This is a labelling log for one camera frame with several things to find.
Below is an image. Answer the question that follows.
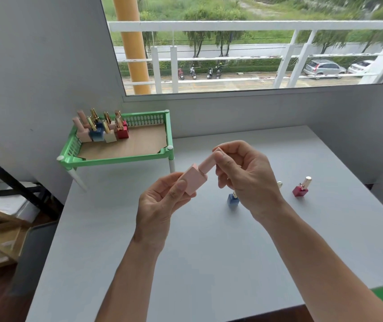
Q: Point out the person's right hand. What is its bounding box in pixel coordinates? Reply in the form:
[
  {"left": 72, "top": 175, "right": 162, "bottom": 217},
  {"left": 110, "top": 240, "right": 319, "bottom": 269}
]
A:
[{"left": 212, "top": 140, "right": 287, "bottom": 225}]

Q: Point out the person's left hand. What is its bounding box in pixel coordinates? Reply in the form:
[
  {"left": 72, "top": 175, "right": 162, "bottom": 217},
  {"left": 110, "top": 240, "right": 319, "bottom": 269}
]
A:
[{"left": 133, "top": 172, "right": 197, "bottom": 247}]

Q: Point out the pink nail polish bottle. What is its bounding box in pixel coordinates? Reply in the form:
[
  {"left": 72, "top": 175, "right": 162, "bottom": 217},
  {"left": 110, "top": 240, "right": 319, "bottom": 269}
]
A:
[{"left": 177, "top": 148, "right": 225, "bottom": 197}]

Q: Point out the person's right forearm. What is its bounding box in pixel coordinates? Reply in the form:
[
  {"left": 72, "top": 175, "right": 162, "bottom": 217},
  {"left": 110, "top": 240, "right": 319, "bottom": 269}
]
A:
[{"left": 253, "top": 199, "right": 383, "bottom": 322}]

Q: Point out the person's left forearm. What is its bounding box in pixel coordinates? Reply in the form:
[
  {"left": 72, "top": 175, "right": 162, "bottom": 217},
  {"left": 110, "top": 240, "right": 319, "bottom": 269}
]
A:
[{"left": 95, "top": 231, "right": 168, "bottom": 322}]

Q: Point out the brown cardboard liner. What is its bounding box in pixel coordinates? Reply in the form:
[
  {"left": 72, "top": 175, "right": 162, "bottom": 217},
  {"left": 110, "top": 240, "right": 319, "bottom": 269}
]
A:
[{"left": 77, "top": 124, "right": 168, "bottom": 161}]

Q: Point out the green plastic shelf rack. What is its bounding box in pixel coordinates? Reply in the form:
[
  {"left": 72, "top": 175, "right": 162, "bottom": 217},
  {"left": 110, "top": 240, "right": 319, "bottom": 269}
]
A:
[{"left": 56, "top": 110, "right": 176, "bottom": 193}]

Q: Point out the red nail polish bottle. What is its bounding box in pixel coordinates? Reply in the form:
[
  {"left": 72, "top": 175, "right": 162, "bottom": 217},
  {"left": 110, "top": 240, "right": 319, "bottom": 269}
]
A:
[{"left": 292, "top": 176, "right": 312, "bottom": 197}]

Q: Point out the cluster of assorted polish bottles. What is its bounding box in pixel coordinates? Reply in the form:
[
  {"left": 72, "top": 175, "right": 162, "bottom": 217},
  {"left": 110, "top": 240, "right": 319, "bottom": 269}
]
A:
[{"left": 72, "top": 108, "right": 130, "bottom": 144}]

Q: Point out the silver car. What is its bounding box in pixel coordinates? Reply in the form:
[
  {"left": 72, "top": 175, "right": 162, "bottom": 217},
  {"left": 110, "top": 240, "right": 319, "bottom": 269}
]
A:
[{"left": 303, "top": 59, "right": 347, "bottom": 80}]

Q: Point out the white balcony railing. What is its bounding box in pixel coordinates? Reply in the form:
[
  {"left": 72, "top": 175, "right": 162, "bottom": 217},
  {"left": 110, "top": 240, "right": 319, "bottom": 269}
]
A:
[{"left": 107, "top": 20, "right": 383, "bottom": 94}]

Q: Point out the green tree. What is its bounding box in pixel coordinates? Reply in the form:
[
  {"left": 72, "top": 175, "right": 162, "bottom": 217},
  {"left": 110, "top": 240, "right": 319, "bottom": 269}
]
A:
[{"left": 182, "top": 6, "right": 248, "bottom": 58}]

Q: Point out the yellow pillar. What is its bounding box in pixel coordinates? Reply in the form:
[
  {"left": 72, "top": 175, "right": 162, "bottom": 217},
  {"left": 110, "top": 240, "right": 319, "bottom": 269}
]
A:
[{"left": 112, "top": 0, "right": 152, "bottom": 95}]

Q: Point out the dark grey bin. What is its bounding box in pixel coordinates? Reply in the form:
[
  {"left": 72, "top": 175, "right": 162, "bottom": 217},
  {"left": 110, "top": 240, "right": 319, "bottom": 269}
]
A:
[{"left": 8, "top": 220, "right": 60, "bottom": 296}]

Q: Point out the white box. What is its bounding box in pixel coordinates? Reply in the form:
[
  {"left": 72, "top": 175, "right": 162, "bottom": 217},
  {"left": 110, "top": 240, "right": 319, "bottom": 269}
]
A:
[{"left": 0, "top": 194, "right": 41, "bottom": 224}]

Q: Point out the white car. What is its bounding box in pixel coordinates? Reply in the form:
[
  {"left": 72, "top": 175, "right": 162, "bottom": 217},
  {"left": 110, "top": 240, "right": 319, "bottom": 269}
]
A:
[{"left": 347, "top": 60, "right": 375, "bottom": 75}]

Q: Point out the grey window frame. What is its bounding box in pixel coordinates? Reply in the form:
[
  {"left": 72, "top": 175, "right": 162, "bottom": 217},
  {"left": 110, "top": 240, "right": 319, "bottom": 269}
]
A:
[{"left": 99, "top": 0, "right": 383, "bottom": 104}]

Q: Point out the black metal frame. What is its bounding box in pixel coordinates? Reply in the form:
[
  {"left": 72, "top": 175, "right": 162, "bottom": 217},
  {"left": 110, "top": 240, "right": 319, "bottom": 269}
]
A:
[{"left": 0, "top": 146, "right": 61, "bottom": 221}]

